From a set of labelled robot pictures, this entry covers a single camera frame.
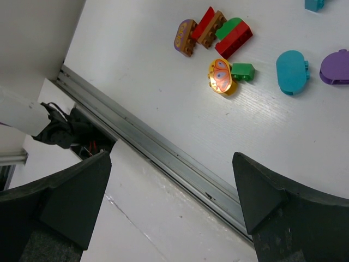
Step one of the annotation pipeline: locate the purple rounded lego brick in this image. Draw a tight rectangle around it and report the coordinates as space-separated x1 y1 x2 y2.
319 49 348 85

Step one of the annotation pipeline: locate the aluminium rail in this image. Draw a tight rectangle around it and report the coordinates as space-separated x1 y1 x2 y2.
56 65 252 242

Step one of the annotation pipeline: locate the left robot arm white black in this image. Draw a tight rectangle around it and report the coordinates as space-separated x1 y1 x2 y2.
1 87 82 149

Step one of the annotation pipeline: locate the teal rounded lego brick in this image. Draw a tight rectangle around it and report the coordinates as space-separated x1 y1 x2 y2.
276 50 310 96

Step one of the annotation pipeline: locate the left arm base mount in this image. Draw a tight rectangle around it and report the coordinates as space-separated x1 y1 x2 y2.
69 108 117 160

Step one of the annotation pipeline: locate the yellow butterfly lego brick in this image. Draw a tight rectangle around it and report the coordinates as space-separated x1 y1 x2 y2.
207 58 237 96

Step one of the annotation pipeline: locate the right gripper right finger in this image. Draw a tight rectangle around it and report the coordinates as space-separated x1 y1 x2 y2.
232 152 348 261

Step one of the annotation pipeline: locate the small green lego brick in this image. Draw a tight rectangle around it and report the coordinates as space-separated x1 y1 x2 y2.
231 63 255 81

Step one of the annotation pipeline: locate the teal long lego brick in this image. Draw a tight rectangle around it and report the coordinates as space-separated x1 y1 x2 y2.
304 0 325 12

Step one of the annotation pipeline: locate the red brown lego brick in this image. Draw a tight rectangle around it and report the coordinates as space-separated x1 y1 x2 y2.
191 7 227 49

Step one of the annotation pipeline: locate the purple top brown lego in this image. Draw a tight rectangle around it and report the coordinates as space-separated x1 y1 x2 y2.
174 19 197 57

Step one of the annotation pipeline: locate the green red rounded lego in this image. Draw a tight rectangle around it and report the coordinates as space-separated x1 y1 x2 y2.
215 17 253 59

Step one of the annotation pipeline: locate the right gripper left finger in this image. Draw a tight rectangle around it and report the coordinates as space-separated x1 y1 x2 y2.
1 151 112 261

